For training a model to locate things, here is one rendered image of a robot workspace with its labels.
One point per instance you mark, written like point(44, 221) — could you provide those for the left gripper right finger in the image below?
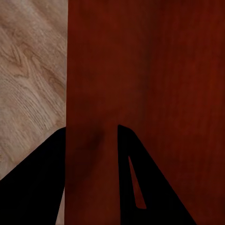
point(163, 205)

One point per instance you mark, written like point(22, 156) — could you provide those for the storage box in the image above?
point(158, 68)

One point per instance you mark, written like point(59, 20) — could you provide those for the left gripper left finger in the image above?
point(31, 193)

